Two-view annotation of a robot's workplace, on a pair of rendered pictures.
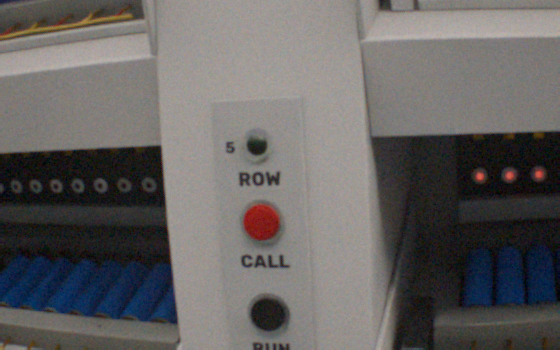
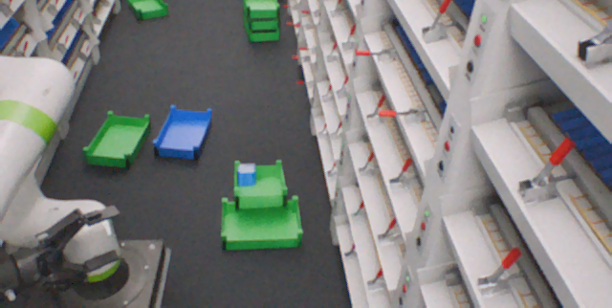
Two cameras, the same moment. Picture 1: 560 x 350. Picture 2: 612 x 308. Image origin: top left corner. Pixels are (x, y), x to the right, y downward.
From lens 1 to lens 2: 0.71 m
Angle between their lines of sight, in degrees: 68
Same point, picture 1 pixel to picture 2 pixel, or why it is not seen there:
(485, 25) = (497, 145)
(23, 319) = (435, 119)
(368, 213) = (459, 163)
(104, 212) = not seen: hidden behind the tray
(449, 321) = (493, 208)
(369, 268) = (455, 174)
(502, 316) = (502, 221)
